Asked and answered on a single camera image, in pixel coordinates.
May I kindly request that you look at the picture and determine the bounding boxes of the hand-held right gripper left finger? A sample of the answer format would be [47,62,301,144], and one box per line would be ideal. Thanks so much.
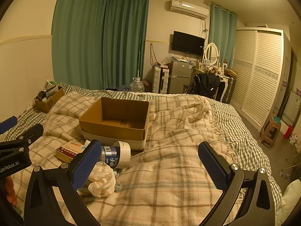
[24,139,103,226]

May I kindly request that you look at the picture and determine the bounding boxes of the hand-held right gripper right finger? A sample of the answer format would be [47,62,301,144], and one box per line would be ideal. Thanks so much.
[198,141,277,226]

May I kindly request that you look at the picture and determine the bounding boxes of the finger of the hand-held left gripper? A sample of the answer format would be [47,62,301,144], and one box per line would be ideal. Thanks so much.
[0,116,18,130]
[0,124,44,157]

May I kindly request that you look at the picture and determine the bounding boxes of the white plastic bag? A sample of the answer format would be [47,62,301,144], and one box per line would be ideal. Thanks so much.
[88,161,117,198]

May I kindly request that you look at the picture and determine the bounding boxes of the blue label plastic bottle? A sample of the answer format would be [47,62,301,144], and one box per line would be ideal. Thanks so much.
[101,145,123,169]

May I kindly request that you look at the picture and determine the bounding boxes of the large cardboard box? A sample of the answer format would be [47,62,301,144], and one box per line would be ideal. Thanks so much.
[78,97,150,151]

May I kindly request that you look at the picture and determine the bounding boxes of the white tape roll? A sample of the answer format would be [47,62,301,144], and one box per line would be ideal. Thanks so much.
[113,140,131,163]

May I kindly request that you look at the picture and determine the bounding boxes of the person's left hand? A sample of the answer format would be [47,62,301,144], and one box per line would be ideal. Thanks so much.
[4,176,17,206]

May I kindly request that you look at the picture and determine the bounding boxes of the small printed cardboard box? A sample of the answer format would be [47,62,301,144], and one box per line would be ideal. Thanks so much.
[34,88,65,113]

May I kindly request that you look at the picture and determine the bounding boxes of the beige plaid blanket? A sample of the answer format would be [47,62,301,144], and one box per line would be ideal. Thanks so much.
[9,91,246,226]

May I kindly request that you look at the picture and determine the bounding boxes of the white green carton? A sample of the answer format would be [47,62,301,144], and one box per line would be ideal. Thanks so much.
[45,80,59,90]

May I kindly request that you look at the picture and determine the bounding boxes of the brown plastic stool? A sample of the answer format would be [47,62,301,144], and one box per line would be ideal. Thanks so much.
[259,116,282,150]

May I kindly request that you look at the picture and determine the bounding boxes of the grey suitcase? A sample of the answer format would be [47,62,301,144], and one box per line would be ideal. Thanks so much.
[221,75,237,104]

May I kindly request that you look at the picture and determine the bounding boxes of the white pillow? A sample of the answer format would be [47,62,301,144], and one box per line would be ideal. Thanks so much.
[275,180,299,224]

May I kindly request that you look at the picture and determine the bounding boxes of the black jacket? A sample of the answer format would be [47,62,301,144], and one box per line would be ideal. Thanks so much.
[187,73,221,99]

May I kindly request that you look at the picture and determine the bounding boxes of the red fire extinguisher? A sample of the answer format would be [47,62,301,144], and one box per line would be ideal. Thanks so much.
[283,125,295,139]

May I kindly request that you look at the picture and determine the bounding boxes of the white dressing table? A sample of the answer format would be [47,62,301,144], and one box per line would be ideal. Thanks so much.
[194,62,230,104]

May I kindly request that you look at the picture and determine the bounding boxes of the clear water jug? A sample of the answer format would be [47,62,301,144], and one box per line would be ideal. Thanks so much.
[130,76,145,92]

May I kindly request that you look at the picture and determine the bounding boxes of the grey small fridge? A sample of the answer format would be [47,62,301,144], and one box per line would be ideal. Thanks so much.
[169,60,197,95]

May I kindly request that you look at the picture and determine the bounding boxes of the blonde wig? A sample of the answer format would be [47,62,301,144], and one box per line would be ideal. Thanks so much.
[203,66,223,77]

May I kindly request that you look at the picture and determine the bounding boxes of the white ribbed suitcase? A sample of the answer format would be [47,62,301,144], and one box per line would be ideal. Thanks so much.
[152,66,170,94]

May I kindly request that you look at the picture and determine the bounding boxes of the dark patterned bag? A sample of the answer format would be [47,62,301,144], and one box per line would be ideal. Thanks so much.
[142,79,153,92]

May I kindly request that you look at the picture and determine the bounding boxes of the wide green curtain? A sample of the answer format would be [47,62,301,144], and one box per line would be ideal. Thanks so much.
[51,0,108,93]

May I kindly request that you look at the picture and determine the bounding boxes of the white louvred wardrobe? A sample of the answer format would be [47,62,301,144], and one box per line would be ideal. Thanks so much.
[229,27,291,125]

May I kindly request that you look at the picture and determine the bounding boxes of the room door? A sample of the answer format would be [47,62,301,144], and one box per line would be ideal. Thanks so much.
[280,47,301,123]

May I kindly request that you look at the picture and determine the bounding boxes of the white oval mirror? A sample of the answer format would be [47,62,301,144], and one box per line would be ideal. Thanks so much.
[203,42,220,66]

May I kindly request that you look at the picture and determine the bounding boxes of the clear plastic bags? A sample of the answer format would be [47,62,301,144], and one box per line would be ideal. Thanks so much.
[164,54,179,64]

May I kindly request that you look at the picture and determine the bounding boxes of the pleated green curtain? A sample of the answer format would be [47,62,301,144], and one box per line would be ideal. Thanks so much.
[103,0,151,93]

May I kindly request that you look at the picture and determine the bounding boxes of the narrow green curtain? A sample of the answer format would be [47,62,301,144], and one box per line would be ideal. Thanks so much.
[210,3,237,70]

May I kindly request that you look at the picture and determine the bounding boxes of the white air conditioner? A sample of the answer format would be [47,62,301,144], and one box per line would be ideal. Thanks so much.
[169,0,210,19]

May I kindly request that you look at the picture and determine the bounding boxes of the black wall television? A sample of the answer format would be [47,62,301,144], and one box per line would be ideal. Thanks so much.
[171,31,205,57]

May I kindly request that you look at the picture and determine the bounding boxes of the wall cables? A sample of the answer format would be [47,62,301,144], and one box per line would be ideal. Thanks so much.
[150,44,161,67]

